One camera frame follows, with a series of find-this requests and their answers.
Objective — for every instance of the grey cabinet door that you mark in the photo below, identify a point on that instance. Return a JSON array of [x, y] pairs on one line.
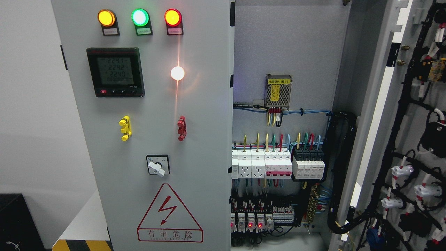
[[199, 164], [401, 205]]

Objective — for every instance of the red indicator lamp left door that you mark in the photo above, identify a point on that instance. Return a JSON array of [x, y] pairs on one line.
[[174, 22]]

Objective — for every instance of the green indicator lamp left door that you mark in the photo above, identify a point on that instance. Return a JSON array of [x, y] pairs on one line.
[[142, 22]]

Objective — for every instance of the yellow indicator lamp left door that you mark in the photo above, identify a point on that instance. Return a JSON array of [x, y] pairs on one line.
[[108, 21]]

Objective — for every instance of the white socket breaker row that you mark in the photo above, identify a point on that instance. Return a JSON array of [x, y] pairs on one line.
[[261, 164]]

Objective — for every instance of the perforated metal power supply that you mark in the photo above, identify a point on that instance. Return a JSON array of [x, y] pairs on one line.
[[278, 90]]

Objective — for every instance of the white indicator lamp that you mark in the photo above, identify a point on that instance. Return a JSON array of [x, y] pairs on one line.
[[177, 73]]

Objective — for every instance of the black surge protector modules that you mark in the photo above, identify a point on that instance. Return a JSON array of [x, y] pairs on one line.
[[308, 165]]

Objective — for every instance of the lower relay terminal row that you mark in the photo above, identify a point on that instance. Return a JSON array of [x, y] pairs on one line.
[[256, 214]]

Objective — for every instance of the red electric hazard warning sticker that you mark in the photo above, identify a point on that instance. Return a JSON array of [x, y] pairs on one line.
[[169, 220]]

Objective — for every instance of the black digital power meter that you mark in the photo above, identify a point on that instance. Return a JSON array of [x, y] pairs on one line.
[[116, 72]]

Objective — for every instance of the red terminal post block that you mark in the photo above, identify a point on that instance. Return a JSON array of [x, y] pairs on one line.
[[181, 128]]

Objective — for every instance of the white rotary selector switch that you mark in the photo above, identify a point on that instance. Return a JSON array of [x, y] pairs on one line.
[[158, 164]]

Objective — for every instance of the yellow terminal post block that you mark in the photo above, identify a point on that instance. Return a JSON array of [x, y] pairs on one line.
[[126, 128]]

